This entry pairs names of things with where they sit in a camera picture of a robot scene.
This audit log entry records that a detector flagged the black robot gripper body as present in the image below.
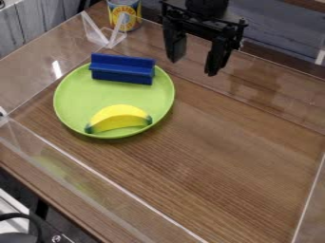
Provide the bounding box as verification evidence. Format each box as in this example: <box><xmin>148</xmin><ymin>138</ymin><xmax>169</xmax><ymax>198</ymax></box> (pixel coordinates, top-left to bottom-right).
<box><xmin>160</xmin><ymin>0</ymin><xmax>247</xmax><ymax>48</ymax></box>

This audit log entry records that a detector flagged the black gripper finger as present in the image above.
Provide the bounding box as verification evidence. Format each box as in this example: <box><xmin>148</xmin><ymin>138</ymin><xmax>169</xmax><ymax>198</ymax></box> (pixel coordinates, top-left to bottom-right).
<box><xmin>204</xmin><ymin>35</ymin><xmax>232</xmax><ymax>77</ymax></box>
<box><xmin>161</xmin><ymin>17</ymin><xmax>187</xmax><ymax>63</ymax></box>

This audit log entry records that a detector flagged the yellow toy banana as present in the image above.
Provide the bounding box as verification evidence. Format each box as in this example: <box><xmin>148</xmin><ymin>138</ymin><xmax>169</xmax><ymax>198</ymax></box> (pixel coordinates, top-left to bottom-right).
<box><xmin>84</xmin><ymin>104</ymin><xmax>152</xmax><ymax>134</ymax></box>

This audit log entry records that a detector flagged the green round plate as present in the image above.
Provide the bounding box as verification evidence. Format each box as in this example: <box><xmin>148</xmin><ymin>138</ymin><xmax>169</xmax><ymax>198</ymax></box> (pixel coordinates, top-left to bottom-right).
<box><xmin>53</xmin><ymin>64</ymin><xmax>175</xmax><ymax>140</ymax></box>

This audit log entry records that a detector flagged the blue plastic block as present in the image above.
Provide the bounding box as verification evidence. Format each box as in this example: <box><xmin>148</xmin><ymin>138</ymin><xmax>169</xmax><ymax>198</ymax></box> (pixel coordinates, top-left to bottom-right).
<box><xmin>88</xmin><ymin>53</ymin><xmax>156</xmax><ymax>85</ymax></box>

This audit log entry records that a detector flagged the black box with knob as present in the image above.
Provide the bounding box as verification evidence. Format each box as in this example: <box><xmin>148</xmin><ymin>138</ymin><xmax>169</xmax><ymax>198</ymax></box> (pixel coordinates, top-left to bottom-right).
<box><xmin>27</xmin><ymin>217</ymin><xmax>98</xmax><ymax>243</ymax></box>

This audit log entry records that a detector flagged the clear acrylic tray enclosure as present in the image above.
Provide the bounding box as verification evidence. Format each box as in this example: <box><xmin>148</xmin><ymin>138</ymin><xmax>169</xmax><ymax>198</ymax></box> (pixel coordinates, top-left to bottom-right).
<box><xmin>0</xmin><ymin>10</ymin><xmax>325</xmax><ymax>243</ymax></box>

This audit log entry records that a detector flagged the black cable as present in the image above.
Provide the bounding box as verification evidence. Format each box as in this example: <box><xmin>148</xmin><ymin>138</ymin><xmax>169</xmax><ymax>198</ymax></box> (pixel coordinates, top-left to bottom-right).
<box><xmin>0</xmin><ymin>212</ymin><xmax>45</xmax><ymax>243</ymax></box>

